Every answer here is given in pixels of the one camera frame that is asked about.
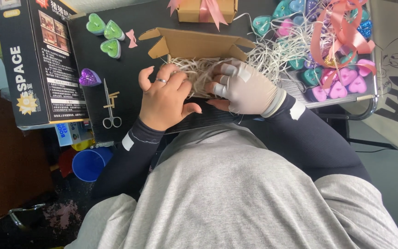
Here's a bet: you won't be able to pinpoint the tan paper scraps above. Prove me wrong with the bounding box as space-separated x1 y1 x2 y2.
103 91 120 109

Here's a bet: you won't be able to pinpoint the purple glitter heart candle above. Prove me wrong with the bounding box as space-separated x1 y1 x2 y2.
79 68 102 87

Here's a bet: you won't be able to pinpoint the brown wooden cabinet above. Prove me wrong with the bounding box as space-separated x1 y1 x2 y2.
0 88 55 224

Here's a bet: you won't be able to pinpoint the pile of heart candles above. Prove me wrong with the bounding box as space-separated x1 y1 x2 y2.
252 0 377 103

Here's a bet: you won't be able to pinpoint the tangled pink ribbon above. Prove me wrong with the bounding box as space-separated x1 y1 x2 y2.
310 0 377 90

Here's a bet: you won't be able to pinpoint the loose white shredded paper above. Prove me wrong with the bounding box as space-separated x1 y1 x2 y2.
234 12 327 85

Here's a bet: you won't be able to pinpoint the blue printed small box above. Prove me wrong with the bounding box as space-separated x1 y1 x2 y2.
55 120 92 147

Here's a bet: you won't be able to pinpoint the silver scissors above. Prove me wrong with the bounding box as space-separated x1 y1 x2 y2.
102 78 122 129

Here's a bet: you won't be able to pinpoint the shredded paper box filling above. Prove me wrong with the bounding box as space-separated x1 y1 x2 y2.
167 57 228 98

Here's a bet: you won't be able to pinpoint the green heart candle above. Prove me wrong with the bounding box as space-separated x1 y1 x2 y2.
86 13 106 36
100 38 122 59
104 20 126 41

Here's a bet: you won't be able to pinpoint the white bag black drawing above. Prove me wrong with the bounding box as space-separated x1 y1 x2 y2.
344 0 398 160

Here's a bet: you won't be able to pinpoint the blue plastic cup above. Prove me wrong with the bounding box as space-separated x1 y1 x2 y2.
72 147 114 182

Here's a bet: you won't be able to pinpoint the brown cardboard box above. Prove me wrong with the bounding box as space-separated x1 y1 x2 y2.
138 27 257 99

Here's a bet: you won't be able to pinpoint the person's left hand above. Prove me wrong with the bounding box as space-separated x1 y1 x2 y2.
138 64 202 131

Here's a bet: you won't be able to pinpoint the small pink paper bow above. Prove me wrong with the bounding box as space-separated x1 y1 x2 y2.
125 29 138 49

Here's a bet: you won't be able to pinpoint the person's right hand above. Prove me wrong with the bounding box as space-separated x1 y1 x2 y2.
205 59 287 118

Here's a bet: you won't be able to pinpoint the red plastic container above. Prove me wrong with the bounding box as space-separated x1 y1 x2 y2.
58 147 79 178

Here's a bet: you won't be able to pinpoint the large black printed carton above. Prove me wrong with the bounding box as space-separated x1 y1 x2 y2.
0 0 90 127

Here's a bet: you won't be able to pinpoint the closed cardboard box pink ribbon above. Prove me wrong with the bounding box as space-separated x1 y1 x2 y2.
167 0 238 31

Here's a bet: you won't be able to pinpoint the person's grey shirt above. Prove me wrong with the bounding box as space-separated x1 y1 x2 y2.
64 123 398 249

